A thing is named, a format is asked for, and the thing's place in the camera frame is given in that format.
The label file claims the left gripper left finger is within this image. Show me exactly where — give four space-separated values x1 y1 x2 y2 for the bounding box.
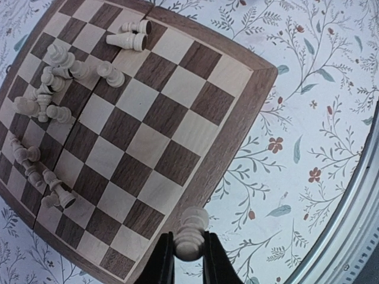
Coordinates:
142 232 175 284

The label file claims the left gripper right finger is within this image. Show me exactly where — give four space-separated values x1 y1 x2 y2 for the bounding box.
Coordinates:
203 232 237 283

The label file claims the light wooden king piece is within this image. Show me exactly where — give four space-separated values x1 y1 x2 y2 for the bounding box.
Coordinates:
174 206 209 262

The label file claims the wooden chess board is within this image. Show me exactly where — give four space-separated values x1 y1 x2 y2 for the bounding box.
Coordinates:
1 1 278 283

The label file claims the light chess piece cluster left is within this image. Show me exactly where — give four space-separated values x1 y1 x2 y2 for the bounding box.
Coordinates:
9 134 76 209

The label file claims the light chess piece cluster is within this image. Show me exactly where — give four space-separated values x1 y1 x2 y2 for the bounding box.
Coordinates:
12 44 89 124
9 134 76 209

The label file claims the light chess piece cluster centre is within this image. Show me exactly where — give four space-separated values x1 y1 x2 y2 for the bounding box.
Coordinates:
12 44 89 124

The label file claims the standing light pawn piece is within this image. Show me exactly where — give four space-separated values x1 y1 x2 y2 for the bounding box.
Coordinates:
97 61 125 88

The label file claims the floral patterned table mat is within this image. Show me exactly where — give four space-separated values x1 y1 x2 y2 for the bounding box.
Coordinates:
1 1 378 283

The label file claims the lying light bishop piece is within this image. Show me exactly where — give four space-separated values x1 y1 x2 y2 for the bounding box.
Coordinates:
106 32 147 51

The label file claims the lying light pawn piece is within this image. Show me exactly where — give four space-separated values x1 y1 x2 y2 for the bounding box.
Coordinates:
121 20 152 35

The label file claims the aluminium front rail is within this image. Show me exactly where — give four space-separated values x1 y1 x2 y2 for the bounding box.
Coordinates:
286 112 378 284

